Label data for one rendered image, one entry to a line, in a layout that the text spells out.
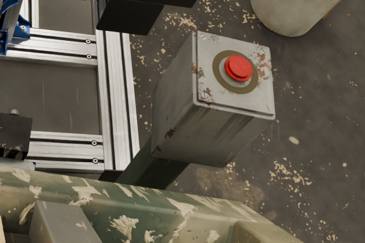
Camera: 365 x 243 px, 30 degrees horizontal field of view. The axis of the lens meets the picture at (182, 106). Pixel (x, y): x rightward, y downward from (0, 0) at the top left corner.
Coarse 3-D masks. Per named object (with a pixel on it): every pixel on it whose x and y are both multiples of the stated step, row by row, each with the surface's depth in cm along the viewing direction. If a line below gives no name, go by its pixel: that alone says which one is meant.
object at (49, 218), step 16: (48, 208) 72; (64, 208) 74; (80, 208) 76; (32, 224) 74; (48, 224) 66; (64, 224) 67; (80, 224) 69; (32, 240) 72; (48, 240) 62; (64, 240) 62; (80, 240) 63; (96, 240) 64
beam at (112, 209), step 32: (0, 192) 74; (32, 192) 75; (64, 192) 77; (96, 192) 81; (128, 192) 85; (160, 192) 90; (96, 224) 78; (128, 224) 79; (160, 224) 80; (192, 224) 81; (224, 224) 82
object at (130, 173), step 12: (144, 144) 115; (144, 156) 113; (132, 168) 119; (144, 168) 112; (156, 168) 110; (168, 168) 110; (180, 168) 110; (120, 180) 126; (132, 180) 118; (144, 180) 115; (156, 180) 115; (168, 180) 115
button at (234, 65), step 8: (232, 56) 91; (240, 56) 91; (224, 64) 90; (232, 64) 89; (240, 64) 90; (248, 64) 90; (232, 72) 89; (240, 72) 89; (248, 72) 90; (240, 80) 89
